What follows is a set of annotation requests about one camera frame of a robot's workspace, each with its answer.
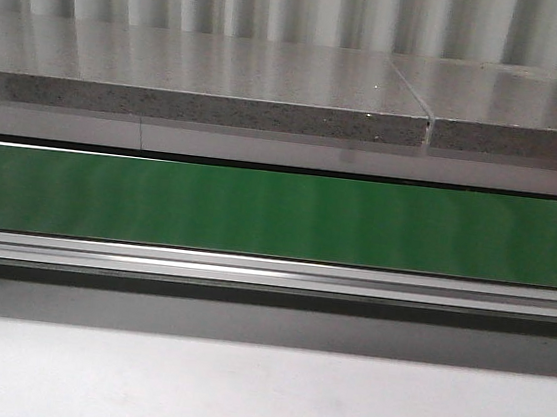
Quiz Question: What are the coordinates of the green conveyor belt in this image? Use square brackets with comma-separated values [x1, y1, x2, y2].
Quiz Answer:
[0, 142, 557, 337]

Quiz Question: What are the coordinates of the grey stone counter slab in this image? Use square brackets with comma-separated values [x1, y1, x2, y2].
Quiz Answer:
[0, 11, 557, 164]

